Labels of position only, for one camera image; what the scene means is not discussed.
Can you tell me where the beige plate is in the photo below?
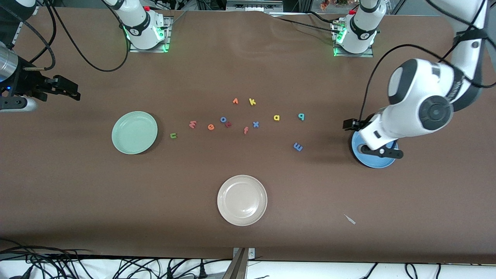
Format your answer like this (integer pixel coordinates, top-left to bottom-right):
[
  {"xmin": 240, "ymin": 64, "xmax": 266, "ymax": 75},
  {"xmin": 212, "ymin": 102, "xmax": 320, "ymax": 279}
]
[{"xmin": 217, "ymin": 175, "xmax": 268, "ymax": 226}]

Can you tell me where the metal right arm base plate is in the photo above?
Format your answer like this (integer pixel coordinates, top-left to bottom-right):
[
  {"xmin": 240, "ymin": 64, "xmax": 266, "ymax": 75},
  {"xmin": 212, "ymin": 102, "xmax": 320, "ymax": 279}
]
[{"xmin": 129, "ymin": 15, "xmax": 172, "ymax": 53}]

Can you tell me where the blue plate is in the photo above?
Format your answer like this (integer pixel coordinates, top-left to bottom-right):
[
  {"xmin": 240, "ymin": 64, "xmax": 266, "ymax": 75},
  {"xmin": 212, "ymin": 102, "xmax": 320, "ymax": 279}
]
[{"xmin": 351, "ymin": 130, "xmax": 399, "ymax": 169}]

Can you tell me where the aluminium frame rail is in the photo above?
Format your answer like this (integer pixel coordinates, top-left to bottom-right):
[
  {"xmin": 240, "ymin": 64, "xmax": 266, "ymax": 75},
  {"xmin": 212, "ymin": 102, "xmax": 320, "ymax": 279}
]
[{"xmin": 11, "ymin": 5, "xmax": 39, "ymax": 47}]

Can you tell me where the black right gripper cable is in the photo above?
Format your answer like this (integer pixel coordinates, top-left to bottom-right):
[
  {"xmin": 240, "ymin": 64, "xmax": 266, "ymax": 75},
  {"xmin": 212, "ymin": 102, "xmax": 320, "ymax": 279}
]
[{"xmin": 0, "ymin": 6, "xmax": 55, "ymax": 71}]

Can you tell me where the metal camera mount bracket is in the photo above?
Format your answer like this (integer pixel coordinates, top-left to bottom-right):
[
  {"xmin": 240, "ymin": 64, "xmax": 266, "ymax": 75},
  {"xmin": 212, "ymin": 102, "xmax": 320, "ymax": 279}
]
[{"xmin": 222, "ymin": 247, "xmax": 255, "ymax": 279}]

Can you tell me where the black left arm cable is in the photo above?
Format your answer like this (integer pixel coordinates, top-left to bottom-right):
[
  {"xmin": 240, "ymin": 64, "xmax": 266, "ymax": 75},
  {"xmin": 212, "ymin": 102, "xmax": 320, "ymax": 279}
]
[{"xmin": 358, "ymin": 43, "xmax": 496, "ymax": 125}]

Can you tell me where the black table cable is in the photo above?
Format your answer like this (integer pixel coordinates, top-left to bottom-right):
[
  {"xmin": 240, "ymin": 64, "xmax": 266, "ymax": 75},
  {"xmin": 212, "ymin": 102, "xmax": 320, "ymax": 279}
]
[
  {"xmin": 276, "ymin": 17, "xmax": 341, "ymax": 34},
  {"xmin": 306, "ymin": 11, "xmax": 338, "ymax": 24}
]

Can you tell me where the grey box behind table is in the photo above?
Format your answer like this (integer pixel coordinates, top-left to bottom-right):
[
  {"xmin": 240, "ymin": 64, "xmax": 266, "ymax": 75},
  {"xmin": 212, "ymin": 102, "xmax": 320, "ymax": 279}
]
[{"xmin": 226, "ymin": 0, "xmax": 284, "ymax": 12}]

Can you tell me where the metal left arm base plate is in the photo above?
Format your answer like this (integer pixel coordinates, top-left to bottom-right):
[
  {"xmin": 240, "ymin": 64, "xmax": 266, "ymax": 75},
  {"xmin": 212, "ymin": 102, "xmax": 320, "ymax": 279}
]
[{"xmin": 332, "ymin": 19, "xmax": 375, "ymax": 58}]

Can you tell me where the green plate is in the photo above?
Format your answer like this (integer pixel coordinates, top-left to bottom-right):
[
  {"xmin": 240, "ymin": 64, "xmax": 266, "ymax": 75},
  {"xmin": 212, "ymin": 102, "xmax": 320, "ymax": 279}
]
[{"xmin": 112, "ymin": 111, "xmax": 158, "ymax": 155}]

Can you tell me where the long black right arm cable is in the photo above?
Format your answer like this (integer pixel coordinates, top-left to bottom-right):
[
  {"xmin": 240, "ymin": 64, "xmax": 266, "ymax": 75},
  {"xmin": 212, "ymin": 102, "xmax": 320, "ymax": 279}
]
[{"xmin": 42, "ymin": 0, "xmax": 130, "ymax": 73}]

